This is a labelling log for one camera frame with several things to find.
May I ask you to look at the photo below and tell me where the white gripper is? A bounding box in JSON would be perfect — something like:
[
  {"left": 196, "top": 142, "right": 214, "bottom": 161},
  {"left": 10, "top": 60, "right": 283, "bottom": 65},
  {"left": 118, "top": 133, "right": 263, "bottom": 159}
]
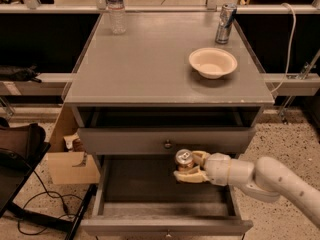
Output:
[{"left": 174, "top": 150, "right": 231, "bottom": 186}]

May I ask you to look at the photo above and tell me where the orange soda can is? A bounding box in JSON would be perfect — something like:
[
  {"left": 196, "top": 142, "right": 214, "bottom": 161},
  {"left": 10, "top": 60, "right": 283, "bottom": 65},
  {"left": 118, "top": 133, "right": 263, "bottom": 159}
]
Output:
[{"left": 175, "top": 149, "right": 194, "bottom": 171}]

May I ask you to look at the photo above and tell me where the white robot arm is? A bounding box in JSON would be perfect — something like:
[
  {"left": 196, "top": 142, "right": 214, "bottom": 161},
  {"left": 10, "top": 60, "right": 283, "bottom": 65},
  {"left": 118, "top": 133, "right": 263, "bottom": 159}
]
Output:
[{"left": 174, "top": 149, "right": 320, "bottom": 228}]

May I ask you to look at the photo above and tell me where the grey open middle drawer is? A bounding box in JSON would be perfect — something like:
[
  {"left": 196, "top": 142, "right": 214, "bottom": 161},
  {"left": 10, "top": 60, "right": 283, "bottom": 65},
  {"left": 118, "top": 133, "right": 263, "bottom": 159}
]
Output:
[{"left": 81, "top": 155, "right": 253, "bottom": 237}]

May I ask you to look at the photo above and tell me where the grey drawer cabinet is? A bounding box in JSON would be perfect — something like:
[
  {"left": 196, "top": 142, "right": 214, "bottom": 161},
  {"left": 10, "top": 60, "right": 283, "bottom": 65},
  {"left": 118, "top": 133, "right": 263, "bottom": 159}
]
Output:
[{"left": 63, "top": 11, "right": 275, "bottom": 240}]

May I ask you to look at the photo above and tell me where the grey top drawer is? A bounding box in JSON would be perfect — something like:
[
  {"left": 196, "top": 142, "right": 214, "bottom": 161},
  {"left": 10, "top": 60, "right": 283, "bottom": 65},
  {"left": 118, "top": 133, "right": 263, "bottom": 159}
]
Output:
[{"left": 78, "top": 127, "right": 255, "bottom": 155}]

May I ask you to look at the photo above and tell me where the silver blue energy drink can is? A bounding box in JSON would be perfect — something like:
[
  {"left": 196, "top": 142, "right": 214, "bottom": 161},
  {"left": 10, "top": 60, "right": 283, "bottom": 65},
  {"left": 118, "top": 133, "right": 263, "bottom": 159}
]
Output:
[{"left": 215, "top": 3, "right": 237, "bottom": 44}]

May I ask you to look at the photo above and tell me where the cardboard box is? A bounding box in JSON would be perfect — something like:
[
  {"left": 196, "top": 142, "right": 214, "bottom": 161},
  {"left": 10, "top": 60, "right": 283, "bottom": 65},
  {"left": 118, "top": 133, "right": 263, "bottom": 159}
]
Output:
[{"left": 47, "top": 106, "right": 100, "bottom": 185}]

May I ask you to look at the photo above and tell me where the brown bag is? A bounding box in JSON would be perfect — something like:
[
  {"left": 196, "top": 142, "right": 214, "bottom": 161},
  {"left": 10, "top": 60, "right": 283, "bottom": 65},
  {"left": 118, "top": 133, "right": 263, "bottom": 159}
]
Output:
[{"left": 0, "top": 123, "right": 46, "bottom": 159}]

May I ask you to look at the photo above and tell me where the black chair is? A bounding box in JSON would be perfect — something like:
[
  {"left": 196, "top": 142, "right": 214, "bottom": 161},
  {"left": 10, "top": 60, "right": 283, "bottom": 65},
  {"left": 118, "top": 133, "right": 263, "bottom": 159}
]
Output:
[{"left": 0, "top": 117, "right": 98, "bottom": 240}]

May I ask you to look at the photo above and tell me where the clear plastic water bottle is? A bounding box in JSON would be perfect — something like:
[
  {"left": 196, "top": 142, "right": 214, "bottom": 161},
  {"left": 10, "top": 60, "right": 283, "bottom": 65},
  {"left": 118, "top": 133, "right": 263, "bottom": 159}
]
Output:
[{"left": 106, "top": 0, "right": 126, "bottom": 34}]

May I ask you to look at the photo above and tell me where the black floor cable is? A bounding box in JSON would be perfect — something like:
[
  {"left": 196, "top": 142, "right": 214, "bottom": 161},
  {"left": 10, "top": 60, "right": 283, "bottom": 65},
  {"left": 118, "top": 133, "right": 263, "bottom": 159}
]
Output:
[{"left": 16, "top": 170, "right": 84, "bottom": 237}]

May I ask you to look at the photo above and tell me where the white hanging cable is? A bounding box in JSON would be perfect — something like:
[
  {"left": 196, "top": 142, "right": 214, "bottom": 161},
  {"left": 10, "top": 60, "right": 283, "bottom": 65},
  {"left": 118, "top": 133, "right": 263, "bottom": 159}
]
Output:
[{"left": 269, "top": 3, "right": 298, "bottom": 95}]

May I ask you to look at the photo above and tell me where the metal railing frame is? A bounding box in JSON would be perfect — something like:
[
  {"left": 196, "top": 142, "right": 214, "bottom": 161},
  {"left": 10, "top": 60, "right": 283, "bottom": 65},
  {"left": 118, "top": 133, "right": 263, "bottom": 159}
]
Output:
[{"left": 0, "top": 0, "right": 320, "bottom": 16}]

